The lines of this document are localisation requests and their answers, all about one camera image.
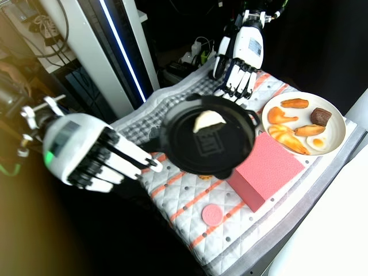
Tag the red foam cube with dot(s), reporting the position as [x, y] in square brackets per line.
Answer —
[267, 169]

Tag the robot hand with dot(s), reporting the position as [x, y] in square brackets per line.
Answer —
[74, 143]
[248, 49]

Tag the white toy dumpling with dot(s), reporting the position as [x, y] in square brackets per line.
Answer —
[207, 120]

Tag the brown toy meat block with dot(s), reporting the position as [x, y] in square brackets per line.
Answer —
[320, 116]

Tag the green adapter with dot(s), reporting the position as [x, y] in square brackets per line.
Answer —
[205, 56]

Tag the orange toy chicken piece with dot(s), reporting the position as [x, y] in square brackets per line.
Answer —
[277, 116]

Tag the orange toy potato wedge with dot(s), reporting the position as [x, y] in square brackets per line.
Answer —
[310, 130]

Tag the orange toy shrimp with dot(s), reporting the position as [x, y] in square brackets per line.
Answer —
[287, 139]

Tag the white charger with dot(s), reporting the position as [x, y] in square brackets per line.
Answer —
[197, 46]

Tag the orange toy sweet potato slice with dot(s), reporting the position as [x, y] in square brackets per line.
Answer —
[294, 103]

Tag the black power adapter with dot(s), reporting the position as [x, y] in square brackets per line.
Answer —
[176, 68]

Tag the pink round coaster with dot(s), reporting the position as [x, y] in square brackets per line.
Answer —
[212, 215]

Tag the toy fried egg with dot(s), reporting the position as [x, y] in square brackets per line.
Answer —
[316, 142]

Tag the brown toy cookie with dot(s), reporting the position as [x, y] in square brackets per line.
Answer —
[206, 177]

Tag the white column with blue light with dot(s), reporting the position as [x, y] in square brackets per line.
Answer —
[86, 57]

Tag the black cast iron skillet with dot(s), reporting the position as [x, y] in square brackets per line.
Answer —
[218, 155]

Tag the white power strip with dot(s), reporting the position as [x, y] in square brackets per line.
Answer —
[188, 59]

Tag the cream round plate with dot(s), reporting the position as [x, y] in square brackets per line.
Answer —
[336, 129]

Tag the grey quilt with orange stripes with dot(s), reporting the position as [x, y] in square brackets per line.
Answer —
[187, 198]

